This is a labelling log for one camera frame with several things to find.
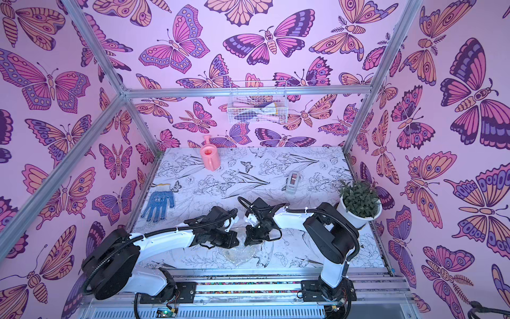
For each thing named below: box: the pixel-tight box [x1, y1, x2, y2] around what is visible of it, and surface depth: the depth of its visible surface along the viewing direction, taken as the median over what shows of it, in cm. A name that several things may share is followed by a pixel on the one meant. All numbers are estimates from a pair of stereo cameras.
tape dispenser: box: [285, 170, 300, 195], surface depth 104 cm
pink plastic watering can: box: [199, 134, 221, 173], surface depth 108 cm
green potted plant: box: [336, 180, 383, 229], surface depth 81 cm
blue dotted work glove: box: [140, 183, 175, 223], surface depth 102 cm
